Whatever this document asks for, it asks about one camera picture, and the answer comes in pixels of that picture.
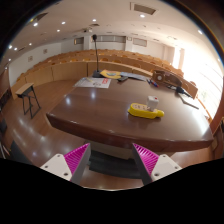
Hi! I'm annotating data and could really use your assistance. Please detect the small wooden side table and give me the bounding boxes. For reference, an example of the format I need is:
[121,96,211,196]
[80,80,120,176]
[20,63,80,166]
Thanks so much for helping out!
[15,82,42,120]

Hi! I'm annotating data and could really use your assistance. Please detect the rows of wooden auditorium seats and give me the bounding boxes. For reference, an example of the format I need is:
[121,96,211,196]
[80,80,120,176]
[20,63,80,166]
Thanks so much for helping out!
[9,49,201,101]

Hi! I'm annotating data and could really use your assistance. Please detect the white printed paper sheet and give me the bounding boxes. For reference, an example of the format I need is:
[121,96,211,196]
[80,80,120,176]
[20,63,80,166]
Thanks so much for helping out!
[73,77,112,90]

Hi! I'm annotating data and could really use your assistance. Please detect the recessed ceiling lights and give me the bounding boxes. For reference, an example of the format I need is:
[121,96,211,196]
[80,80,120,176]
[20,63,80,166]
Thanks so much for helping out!
[6,13,204,51]

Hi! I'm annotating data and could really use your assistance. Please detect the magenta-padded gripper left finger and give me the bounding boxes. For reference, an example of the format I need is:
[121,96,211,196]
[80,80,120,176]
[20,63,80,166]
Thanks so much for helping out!
[39,142,92,186]

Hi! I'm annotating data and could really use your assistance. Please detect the yellow folder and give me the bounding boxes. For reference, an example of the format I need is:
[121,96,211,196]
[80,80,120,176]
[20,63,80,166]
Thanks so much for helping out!
[99,69,123,80]

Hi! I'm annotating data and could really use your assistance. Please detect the wooden desk organizer with clock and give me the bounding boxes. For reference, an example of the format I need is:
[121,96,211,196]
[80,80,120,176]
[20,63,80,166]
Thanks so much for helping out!
[151,69,184,88]

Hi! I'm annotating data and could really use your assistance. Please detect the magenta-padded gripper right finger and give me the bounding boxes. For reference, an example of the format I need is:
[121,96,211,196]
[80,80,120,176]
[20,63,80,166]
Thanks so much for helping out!
[131,143,183,186]

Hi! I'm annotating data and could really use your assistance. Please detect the yellow power strip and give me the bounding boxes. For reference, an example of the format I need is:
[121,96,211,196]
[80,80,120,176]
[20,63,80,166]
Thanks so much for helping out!
[127,102,165,120]

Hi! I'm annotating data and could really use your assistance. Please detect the black gooseneck desk microphone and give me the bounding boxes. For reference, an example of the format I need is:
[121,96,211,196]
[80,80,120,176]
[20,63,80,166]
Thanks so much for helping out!
[91,34,105,79]

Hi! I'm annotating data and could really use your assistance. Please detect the large ceiling air vent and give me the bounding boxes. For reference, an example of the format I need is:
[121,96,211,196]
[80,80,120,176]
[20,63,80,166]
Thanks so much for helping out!
[129,1,158,16]

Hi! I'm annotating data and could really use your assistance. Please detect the blue booklet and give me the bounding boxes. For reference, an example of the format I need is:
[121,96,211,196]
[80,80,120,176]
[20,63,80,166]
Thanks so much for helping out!
[120,71,148,82]

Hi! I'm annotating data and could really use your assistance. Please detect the small ceiling air vent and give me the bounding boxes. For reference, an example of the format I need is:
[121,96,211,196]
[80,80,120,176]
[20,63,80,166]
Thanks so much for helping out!
[33,12,49,23]

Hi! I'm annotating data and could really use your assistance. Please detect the small black box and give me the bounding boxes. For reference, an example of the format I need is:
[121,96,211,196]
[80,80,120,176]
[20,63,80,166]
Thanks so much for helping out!
[175,86,193,98]

